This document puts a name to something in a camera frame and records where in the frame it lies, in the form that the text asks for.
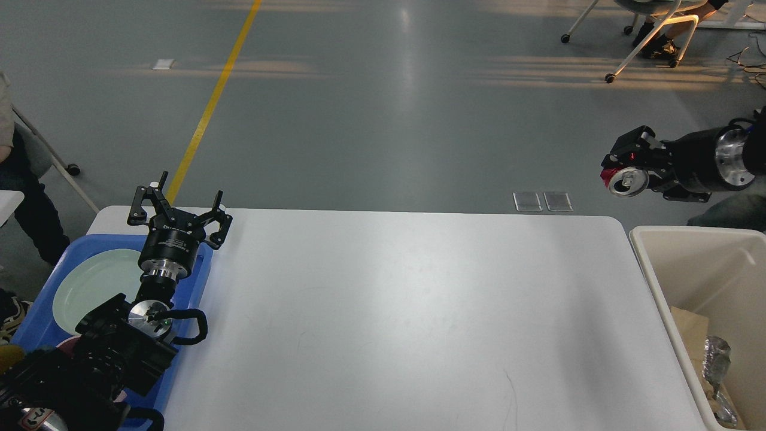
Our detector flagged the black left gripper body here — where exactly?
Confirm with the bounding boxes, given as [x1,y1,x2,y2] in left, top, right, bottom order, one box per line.
[138,217,207,280]

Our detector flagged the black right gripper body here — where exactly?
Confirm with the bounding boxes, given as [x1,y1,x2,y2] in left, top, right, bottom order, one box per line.
[663,126,756,193]

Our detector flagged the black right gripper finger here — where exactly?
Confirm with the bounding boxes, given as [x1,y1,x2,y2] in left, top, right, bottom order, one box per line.
[601,125,672,174]
[648,170,712,202]

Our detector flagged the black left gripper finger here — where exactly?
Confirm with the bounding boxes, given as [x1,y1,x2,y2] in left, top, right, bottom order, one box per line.
[194,190,233,250]
[126,170,174,231]

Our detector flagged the crushed red can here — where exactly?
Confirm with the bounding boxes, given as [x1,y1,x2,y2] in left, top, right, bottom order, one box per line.
[600,167,649,198]

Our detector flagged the light green plate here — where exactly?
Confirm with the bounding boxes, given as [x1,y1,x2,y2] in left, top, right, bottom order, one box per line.
[52,248,142,335]

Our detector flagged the brown paper bag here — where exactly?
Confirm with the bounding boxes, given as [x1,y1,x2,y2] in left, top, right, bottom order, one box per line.
[670,306,744,429]

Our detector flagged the aluminium foil container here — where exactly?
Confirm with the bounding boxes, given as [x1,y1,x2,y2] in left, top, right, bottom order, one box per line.
[703,335,739,429]

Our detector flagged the pink mug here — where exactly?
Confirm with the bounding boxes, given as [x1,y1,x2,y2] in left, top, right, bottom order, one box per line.
[56,335,127,403]

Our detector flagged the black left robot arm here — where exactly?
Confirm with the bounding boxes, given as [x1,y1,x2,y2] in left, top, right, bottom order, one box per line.
[2,172,233,430]

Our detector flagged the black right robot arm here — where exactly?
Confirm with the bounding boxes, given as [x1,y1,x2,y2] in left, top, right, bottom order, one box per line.
[600,110,765,204]

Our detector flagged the right metal floor plate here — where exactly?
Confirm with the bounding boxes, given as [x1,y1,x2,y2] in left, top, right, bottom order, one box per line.
[543,192,573,212]

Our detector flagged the metal floor plate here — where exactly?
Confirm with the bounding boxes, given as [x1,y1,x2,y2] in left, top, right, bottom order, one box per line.
[543,192,573,212]
[512,192,543,213]

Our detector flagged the beige plastic bin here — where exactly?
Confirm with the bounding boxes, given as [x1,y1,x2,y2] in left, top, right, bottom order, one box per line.
[630,226,765,430]

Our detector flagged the seated person at left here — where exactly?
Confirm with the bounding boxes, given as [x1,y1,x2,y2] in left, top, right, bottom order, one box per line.
[0,72,71,345]

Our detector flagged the person in white shorts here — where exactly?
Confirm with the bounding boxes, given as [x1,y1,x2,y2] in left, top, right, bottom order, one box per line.
[632,1,728,60]

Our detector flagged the grey chair at left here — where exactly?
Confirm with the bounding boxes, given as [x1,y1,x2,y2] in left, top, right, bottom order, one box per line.
[12,105,101,214]

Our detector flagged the left metal floor plate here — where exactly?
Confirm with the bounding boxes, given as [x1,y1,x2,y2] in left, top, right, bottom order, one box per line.
[512,192,543,213]

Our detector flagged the white table at left edge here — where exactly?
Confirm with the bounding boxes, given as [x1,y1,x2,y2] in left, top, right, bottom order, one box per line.
[0,189,24,227]

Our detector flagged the white rolling chair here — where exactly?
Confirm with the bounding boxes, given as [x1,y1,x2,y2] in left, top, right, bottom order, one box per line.
[560,0,701,83]

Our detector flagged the blue plastic tray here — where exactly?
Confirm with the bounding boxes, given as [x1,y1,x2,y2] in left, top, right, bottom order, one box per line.
[12,235,211,430]

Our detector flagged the teal mug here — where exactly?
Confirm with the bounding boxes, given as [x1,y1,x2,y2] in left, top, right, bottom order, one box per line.
[0,344,26,375]

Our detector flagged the black floor cables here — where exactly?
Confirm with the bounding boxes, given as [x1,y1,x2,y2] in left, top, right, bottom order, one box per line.
[726,30,766,90]

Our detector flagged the white desk frame background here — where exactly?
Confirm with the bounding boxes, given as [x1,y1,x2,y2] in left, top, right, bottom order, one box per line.
[698,1,765,31]

